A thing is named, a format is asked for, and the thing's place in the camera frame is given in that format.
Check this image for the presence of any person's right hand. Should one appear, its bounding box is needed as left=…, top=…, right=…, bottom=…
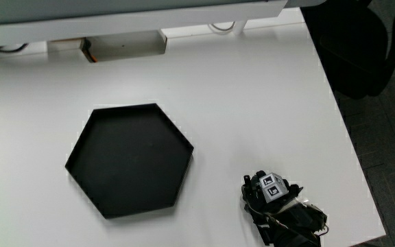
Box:
left=241, top=170, right=304, bottom=218

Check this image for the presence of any white desk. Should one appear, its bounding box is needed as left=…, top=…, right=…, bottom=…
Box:
left=0, top=8, right=387, bottom=247

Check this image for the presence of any white desk partition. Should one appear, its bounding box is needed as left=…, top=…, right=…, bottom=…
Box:
left=0, top=0, right=327, bottom=49

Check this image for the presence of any black hexagonal tray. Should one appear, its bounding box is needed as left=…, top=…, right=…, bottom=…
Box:
left=64, top=103, right=195, bottom=220

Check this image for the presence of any black office chair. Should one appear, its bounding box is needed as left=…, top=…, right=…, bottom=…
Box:
left=300, top=0, right=395, bottom=100

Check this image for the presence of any white cable box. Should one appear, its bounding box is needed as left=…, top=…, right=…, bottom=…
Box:
left=80, top=30, right=168, bottom=64

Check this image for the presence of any black cable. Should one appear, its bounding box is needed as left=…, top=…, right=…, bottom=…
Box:
left=0, top=43, right=29, bottom=54

